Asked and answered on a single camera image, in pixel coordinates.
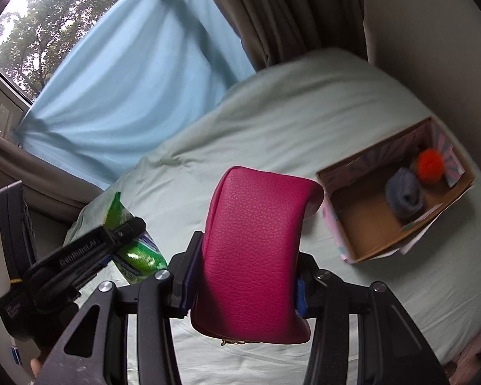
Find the orange pom-pom ball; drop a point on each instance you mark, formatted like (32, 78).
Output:
(429, 165)

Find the brown curtain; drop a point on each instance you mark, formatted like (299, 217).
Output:
(280, 12)
(36, 168)

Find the window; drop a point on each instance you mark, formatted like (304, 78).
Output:
(48, 20)

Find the pink leather pouch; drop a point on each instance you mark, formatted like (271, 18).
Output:
(248, 256)

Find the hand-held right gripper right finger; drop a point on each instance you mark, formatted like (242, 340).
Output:
(300, 292)

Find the bed with mint sheet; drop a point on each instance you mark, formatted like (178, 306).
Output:
(288, 128)

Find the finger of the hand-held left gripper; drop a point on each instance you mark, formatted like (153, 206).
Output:
(88, 244)
(92, 272)

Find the grey knitted cloth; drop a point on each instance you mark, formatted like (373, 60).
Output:
(405, 194)

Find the cardboard box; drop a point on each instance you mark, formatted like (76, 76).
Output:
(368, 224)

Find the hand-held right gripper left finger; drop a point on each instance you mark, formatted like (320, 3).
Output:
(191, 266)

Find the green plastic packet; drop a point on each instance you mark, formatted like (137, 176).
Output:
(138, 254)

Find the light blue curtain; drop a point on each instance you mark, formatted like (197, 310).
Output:
(136, 80)

